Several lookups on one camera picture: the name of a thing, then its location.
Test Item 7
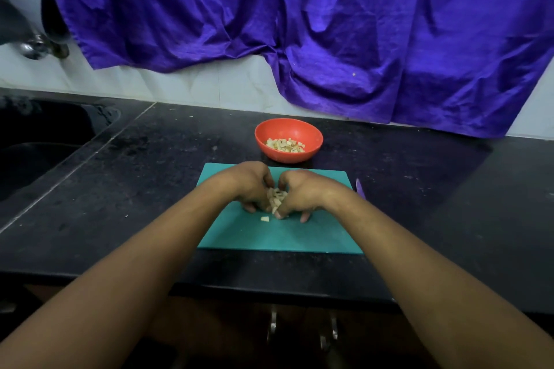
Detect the person's left hand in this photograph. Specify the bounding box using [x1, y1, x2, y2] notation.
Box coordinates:
[212, 161, 276, 212]

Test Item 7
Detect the person's right hand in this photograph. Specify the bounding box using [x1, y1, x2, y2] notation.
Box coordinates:
[275, 169, 356, 224]

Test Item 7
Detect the pile of diced apple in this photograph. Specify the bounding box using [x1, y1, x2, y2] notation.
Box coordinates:
[260, 187, 289, 223]

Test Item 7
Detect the teal plastic cutting board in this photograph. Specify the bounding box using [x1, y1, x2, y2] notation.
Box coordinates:
[196, 163, 365, 255]

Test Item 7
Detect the orange bowl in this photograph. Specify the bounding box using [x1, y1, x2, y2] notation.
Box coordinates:
[254, 118, 325, 165]

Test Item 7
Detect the person's left forearm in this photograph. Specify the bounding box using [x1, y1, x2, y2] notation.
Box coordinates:
[0, 178, 237, 369]

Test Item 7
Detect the person's right forearm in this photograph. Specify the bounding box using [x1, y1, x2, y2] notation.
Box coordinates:
[333, 187, 554, 369]

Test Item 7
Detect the purple cloth curtain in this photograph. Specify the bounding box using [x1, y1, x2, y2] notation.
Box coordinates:
[43, 0, 554, 140]

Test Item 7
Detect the dark kitchen sink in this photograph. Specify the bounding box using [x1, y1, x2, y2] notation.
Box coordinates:
[0, 96, 122, 201]

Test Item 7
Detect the metal faucet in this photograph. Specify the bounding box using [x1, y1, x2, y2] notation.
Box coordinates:
[0, 0, 70, 61]

